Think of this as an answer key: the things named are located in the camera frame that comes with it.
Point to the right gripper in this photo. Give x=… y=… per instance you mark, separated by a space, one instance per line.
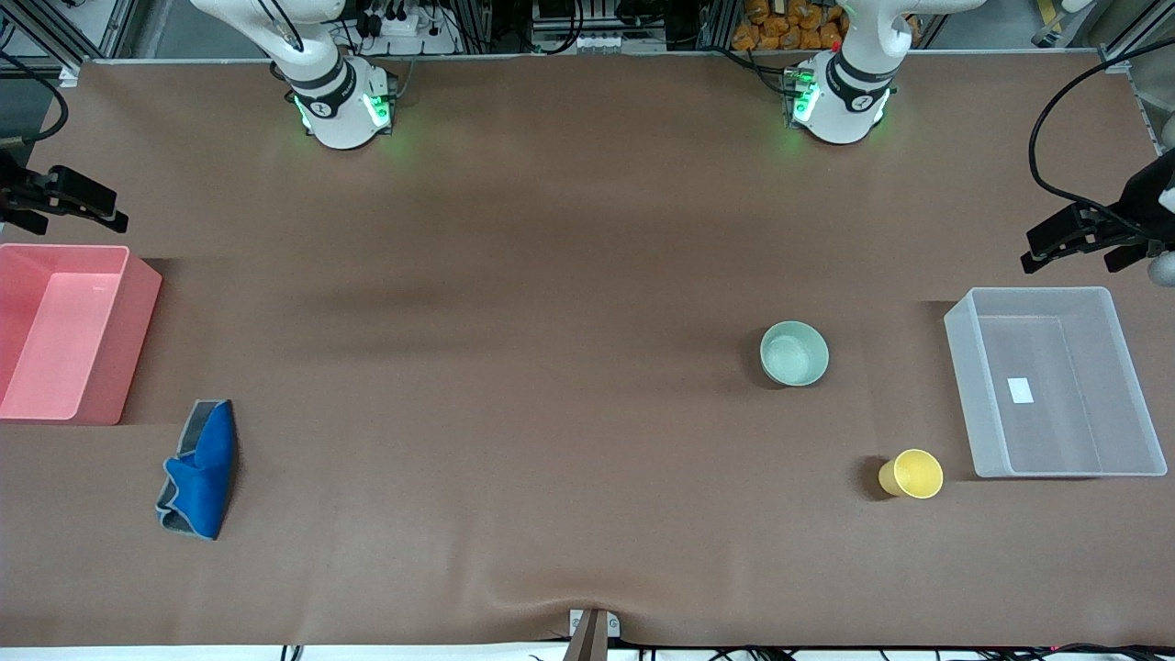
x=11 y=191

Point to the brown table mat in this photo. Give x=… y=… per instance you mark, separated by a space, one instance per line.
x=551 y=367

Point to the white power strip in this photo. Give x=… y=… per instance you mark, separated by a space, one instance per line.
x=408 y=32

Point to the blue cloth with grey edge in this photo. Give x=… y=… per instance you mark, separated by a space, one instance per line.
x=204 y=473

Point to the white label sticker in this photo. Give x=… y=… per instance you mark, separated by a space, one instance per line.
x=1020 y=391

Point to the pale green bowl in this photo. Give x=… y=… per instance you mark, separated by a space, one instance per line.
x=794 y=353

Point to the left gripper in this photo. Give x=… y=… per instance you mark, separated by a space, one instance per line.
x=1141 y=200

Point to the metal table clamp bracket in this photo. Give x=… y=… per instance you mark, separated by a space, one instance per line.
x=594 y=632

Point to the orange packaged snack bags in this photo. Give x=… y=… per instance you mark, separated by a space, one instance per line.
x=789 y=26

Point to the pink plastic bin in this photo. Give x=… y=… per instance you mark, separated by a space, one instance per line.
x=69 y=335

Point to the yellow cup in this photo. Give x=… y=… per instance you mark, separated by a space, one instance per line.
x=913 y=474

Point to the clear plastic bin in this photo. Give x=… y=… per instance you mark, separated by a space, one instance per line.
x=1056 y=386

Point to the white socket bar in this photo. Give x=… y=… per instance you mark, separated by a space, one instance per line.
x=597 y=42

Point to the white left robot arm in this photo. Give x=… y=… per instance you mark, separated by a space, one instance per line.
x=840 y=101

